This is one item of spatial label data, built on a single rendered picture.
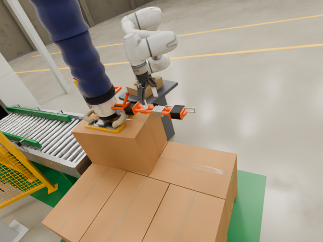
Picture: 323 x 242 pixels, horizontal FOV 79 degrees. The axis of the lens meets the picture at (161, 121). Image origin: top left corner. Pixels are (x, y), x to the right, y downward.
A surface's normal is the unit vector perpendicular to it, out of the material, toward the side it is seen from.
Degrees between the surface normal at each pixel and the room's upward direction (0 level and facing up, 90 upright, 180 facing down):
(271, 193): 0
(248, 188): 0
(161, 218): 0
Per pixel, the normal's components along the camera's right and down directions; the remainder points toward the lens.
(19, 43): 0.73, 0.26
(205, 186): -0.24, -0.76
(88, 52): 0.67, 0.07
